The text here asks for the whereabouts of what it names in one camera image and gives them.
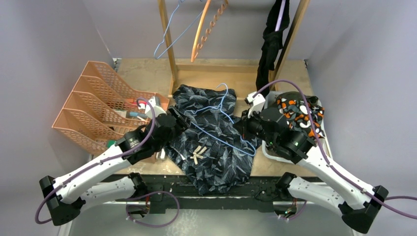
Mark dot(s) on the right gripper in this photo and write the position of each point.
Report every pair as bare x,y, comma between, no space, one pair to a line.
243,126

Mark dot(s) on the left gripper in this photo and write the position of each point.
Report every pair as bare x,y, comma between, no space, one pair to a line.
182,124

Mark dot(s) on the orange camouflage shorts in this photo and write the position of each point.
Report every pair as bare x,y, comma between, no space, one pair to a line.
306,118

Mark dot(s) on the grey camouflage shorts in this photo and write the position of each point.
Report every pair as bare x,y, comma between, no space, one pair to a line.
211,166

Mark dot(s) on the olive green shorts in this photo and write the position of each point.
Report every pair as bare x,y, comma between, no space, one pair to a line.
291,95

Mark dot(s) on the peach plastic file organizer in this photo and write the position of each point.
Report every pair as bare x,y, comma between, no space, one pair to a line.
96,110

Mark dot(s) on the orange hanger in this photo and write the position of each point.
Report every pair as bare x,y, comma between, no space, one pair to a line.
201,36

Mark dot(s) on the white stapler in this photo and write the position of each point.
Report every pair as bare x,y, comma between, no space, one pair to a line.
161,155

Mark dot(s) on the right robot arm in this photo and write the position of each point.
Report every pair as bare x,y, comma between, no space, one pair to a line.
295,147

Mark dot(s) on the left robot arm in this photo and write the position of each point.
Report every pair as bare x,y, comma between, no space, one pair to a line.
67,196

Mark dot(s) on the purple hanger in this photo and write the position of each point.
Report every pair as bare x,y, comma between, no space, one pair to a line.
280,15

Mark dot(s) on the blue marker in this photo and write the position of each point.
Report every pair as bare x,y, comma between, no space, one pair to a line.
138,115

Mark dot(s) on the wooden clothes rack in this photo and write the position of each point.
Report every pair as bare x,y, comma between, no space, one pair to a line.
237,74

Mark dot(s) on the black garment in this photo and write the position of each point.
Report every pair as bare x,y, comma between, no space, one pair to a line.
273,43

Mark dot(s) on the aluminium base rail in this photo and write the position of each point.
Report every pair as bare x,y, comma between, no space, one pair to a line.
167,193

